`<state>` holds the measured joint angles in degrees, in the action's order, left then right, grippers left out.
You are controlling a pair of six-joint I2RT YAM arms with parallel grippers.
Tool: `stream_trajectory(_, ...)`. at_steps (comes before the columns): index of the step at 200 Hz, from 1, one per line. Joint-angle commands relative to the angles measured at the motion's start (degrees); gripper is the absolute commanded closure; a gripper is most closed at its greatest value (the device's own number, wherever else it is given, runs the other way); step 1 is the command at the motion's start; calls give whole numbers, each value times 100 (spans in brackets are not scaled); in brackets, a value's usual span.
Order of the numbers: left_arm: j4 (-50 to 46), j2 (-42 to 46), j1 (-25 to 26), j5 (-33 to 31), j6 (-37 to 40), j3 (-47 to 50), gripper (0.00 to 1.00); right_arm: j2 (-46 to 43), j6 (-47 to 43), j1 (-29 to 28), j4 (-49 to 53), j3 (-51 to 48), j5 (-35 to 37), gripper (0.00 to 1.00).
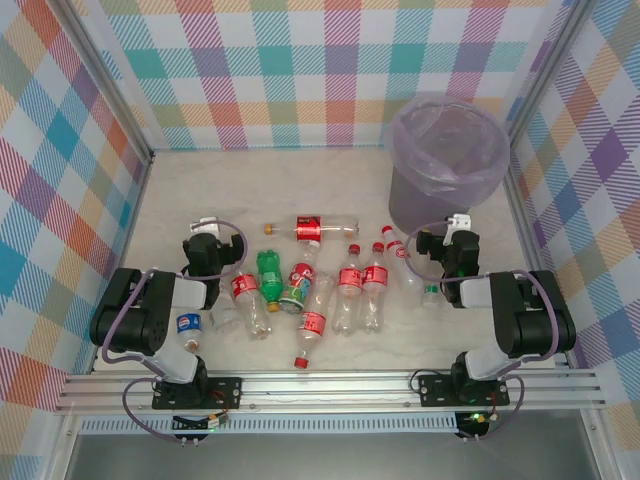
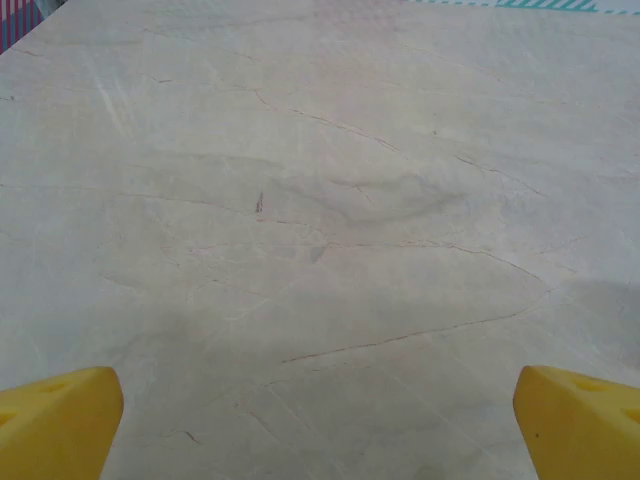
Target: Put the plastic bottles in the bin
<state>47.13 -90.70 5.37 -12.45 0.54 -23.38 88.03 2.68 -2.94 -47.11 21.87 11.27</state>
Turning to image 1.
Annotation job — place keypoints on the black connector board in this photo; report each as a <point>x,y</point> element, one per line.
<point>210,422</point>
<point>475,417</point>

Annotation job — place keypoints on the black mount plate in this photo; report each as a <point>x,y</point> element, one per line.
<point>435,390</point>
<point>225,392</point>

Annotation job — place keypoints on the green plastic bottle yellow cap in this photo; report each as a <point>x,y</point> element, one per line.
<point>270,280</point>

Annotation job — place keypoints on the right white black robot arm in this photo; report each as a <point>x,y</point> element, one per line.
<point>540,325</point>

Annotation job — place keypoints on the right black mount plate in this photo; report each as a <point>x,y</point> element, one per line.
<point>435,390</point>

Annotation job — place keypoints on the white cap red green bottle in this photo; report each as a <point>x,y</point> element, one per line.
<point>298,285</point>

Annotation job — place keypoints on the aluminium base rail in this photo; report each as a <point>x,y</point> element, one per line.
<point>325,392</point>

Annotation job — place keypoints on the clear bottle white red label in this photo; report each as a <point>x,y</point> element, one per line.
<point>397,250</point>

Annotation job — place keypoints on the aluminium frame post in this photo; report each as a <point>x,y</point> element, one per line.
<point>113,85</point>
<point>545,75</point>

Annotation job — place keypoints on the left black mount plate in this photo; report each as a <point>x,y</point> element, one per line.
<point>225,392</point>

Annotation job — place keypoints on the yellow cap red label bottle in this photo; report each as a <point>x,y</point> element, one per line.
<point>308,228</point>

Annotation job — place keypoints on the grey round waste bin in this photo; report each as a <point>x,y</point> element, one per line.
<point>415,210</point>

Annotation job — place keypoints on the purple-lined trash bin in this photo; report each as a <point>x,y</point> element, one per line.
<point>450,165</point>

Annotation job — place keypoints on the clear bottle blue label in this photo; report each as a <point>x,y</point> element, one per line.
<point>189,324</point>

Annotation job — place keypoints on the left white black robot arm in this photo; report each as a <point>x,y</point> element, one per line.
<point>125,320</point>

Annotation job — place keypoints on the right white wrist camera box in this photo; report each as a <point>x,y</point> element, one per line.
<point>460,222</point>

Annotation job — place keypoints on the small clear bottle green label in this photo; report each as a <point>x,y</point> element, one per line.
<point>431,295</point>

